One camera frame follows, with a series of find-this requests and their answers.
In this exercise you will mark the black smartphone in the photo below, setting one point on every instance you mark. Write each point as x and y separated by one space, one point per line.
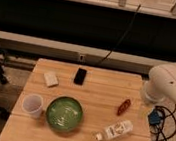
80 76

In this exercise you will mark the red chili pepper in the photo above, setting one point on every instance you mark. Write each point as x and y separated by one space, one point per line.
123 107

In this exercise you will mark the translucent plastic cup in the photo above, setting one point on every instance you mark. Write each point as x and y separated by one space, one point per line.
33 104

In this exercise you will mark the blue connector box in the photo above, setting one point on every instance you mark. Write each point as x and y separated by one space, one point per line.
153 118

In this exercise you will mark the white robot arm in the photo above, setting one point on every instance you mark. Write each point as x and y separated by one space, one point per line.
161 84

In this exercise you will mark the white plastic bottle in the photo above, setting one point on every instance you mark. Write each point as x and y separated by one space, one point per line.
115 131

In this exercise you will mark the green ceramic bowl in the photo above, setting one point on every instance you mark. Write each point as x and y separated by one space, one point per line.
64 114

